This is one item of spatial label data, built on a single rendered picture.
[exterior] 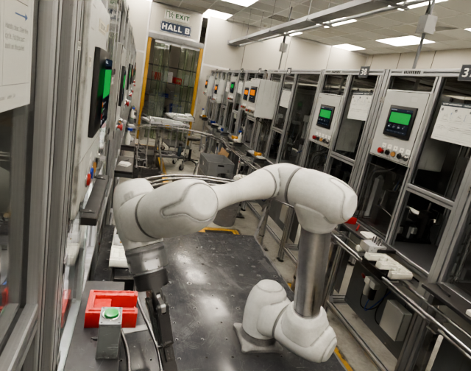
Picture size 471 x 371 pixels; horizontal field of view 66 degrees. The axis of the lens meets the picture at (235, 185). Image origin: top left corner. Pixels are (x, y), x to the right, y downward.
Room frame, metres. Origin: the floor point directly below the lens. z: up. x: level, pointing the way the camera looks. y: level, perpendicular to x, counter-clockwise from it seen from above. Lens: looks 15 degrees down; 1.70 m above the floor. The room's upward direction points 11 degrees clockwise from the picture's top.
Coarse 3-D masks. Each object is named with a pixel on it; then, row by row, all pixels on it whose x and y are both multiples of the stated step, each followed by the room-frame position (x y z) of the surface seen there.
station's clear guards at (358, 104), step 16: (336, 80) 3.44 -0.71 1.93; (352, 80) 3.20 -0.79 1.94; (368, 80) 2.98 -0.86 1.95; (352, 96) 3.12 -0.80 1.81; (368, 96) 2.91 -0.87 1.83; (352, 112) 3.07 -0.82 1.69; (352, 128) 3.02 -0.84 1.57; (336, 144) 3.18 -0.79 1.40; (352, 144) 2.96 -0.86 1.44; (320, 160) 3.38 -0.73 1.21; (336, 160) 3.78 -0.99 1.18
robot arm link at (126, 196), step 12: (132, 180) 0.78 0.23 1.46; (144, 180) 0.80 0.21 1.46; (120, 192) 0.76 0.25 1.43; (132, 192) 0.76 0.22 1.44; (144, 192) 0.77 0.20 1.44; (120, 204) 0.75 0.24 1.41; (132, 204) 0.73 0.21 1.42; (120, 216) 0.74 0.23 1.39; (132, 216) 0.71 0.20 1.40; (120, 228) 0.74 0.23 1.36; (132, 228) 0.71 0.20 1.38; (120, 240) 0.75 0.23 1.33; (132, 240) 0.72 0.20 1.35; (144, 240) 0.72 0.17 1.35; (156, 240) 0.75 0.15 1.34
